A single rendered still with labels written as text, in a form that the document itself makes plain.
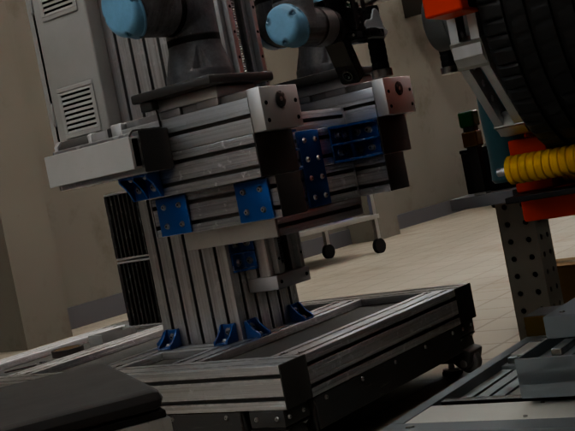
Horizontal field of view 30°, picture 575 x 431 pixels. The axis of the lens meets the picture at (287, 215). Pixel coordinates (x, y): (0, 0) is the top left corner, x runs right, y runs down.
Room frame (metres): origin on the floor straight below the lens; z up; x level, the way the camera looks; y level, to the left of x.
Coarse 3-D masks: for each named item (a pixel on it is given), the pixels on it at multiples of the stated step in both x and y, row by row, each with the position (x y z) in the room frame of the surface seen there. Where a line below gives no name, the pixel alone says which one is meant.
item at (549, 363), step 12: (540, 348) 2.09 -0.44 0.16; (552, 348) 1.96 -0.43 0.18; (564, 348) 1.96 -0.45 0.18; (516, 360) 1.99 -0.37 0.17; (528, 360) 1.98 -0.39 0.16; (540, 360) 1.96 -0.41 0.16; (552, 360) 1.95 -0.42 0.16; (564, 360) 1.94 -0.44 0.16; (528, 372) 1.98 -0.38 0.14; (540, 372) 1.97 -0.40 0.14; (552, 372) 1.95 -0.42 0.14; (564, 372) 1.94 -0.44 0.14; (528, 384) 1.98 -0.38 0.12; (540, 384) 1.97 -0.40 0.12; (552, 384) 1.95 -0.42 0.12; (564, 384) 1.94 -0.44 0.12; (528, 396) 1.98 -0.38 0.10; (540, 396) 1.97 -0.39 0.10; (552, 396) 1.96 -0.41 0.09; (564, 396) 1.94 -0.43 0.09
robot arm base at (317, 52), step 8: (304, 48) 2.69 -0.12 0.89; (312, 48) 2.67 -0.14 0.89; (320, 48) 2.67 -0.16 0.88; (304, 56) 2.69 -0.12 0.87; (312, 56) 2.67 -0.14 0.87; (320, 56) 2.66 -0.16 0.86; (328, 56) 2.67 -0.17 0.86; (304, 64) 2.68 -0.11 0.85; (312, 64) 2.66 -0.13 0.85; (320, 64) 2.66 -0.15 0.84; (328, 64) 2.65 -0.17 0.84; (296, 72) 2.72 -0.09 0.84; (304, 72) 2.68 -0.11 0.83; (312, 72) 2.66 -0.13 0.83; (320, 72) 2.66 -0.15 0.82
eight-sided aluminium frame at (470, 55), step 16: (448, 32) 2.03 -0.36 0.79; (464, 32) 2.04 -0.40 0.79; (480, 32) 2.00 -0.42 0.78; (464, 48) 2.01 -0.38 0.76; (480, 48) 1.99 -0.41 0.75; (464, 64) 2.03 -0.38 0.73; (480, 64) 2.02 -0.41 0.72; (480, 80) 2.07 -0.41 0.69; (496, 80) 2.04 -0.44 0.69; (480, 96) 2.08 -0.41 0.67; (496, 96) 2.13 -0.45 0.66; (496, 112) 2.11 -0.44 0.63; (512, 112) 2.09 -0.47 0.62; (496, 128) 2.14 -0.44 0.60; (512, 128) 2.13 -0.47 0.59; (528, 128) 2.12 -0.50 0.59
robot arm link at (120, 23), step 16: (112, 0) 2.18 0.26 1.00; (128, 0) 2.14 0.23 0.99; (144, 0) 2.16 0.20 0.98; (160, 0) 2.17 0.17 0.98; (176, 0) 2.23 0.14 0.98; (112, 16) 2.19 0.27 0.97; (128, 16) 2.16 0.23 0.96; (144, 16) 2.16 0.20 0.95; (160, 16) 2.19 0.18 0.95; (176, 16) 2.23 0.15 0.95; (128, 32) 2.18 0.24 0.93; (144, 32) 2.19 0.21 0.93; (160, 32) 2.23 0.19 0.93
